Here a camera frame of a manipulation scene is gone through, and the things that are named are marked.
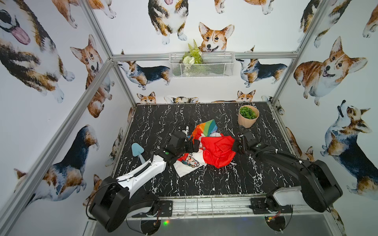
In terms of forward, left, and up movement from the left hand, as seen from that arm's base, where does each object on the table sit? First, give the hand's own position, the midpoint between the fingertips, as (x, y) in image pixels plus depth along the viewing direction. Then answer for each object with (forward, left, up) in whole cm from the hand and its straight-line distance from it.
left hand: (195, 139), depth 84 cm
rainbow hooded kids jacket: (-2, -12, -10) cm, 16 cm away
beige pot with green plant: (+19, -35, -2) cm, 40 cm away
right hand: (0, -22, -6) cm, 23 cm away
